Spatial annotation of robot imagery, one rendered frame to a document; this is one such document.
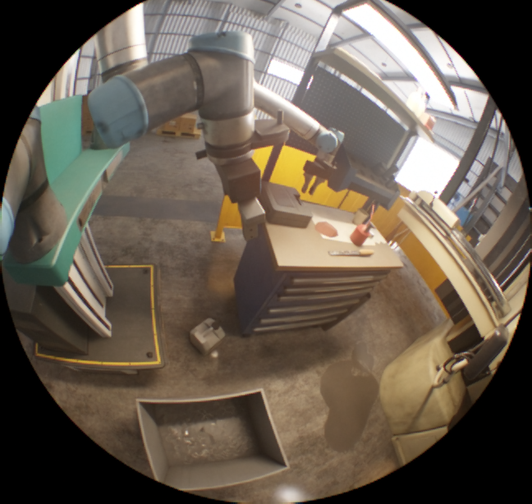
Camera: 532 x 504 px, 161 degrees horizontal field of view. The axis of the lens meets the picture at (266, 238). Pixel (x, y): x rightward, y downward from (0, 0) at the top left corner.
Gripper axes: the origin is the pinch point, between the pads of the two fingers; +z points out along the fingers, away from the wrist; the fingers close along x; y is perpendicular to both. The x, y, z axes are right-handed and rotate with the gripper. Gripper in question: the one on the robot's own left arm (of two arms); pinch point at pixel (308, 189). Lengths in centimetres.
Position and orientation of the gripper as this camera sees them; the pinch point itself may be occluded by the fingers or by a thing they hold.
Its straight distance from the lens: 92.0
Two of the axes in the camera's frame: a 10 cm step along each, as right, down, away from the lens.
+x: -9.2, -0.9, -3.7
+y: -2.1, -6.9, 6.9
